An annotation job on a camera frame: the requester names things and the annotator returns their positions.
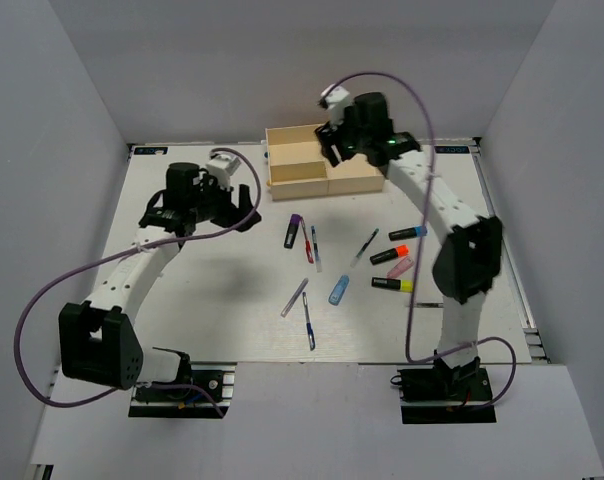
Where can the orange cap highlighter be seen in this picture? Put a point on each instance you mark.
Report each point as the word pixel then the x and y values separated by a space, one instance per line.
pixel 389 254

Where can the pink clear highlighter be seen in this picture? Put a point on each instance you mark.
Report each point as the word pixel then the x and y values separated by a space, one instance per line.
pixel 403 266

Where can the blue cap highlighter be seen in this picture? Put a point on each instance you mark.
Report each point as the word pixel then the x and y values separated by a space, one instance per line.
pixel 408 233

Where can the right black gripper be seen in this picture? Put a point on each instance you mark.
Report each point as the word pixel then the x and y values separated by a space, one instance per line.
pixel 330 136

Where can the black clear pen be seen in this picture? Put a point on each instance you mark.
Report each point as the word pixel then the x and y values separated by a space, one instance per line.
pixel 425 305

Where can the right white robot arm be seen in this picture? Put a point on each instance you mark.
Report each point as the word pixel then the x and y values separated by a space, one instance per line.
pixel 470 245

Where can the wooden compartment box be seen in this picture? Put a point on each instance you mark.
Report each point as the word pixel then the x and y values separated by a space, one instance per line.
pixel 298 170

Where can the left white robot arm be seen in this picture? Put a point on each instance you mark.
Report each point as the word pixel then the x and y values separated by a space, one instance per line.
pixel 97 337

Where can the purple cap highlighter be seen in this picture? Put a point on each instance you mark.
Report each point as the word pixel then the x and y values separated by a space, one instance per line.
pixel 292 230

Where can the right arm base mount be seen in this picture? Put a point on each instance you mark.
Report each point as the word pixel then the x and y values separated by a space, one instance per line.
pixel 424 399

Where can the red pen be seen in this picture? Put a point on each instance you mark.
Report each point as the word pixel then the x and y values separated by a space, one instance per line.
pixel 307 243

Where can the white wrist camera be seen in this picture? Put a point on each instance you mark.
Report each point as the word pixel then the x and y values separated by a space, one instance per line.
pixel 223 166
pixel 335 99

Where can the table logo sticker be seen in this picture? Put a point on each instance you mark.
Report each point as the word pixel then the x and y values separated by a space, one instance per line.
pixel 150 150
pixel 451 149

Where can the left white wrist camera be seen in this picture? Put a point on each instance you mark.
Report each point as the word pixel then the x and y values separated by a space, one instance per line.
pixel 223 166

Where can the green clear pen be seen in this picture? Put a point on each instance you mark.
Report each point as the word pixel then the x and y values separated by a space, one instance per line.
pixel 355 260

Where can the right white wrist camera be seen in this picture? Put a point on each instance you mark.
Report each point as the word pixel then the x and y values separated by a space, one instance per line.
pixel 335 99

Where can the yellow cap highlighter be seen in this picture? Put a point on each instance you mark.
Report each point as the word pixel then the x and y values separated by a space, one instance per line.
pixel 392 284

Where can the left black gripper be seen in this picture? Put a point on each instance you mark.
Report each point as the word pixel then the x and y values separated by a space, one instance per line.
pixel 230 218

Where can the purple clear pen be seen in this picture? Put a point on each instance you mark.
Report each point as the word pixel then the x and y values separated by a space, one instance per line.
pixel 297 293

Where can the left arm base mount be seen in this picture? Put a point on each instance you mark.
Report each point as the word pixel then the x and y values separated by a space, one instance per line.
pixel 208 395

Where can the blue grip pen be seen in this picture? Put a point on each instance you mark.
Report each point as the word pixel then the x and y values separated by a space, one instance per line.
pixel 309 328

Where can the right table logo sticker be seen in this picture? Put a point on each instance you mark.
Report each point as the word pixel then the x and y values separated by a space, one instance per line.
pixel 451 149

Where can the blue clear pen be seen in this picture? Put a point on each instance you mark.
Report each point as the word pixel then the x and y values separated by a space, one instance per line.
pixel 317 259

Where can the left table logo sticker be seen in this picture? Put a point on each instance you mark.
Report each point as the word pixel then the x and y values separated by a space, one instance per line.
pixel 150 150

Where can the blue clear highlighter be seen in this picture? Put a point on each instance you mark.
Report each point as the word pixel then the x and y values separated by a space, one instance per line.
pixel 339 290

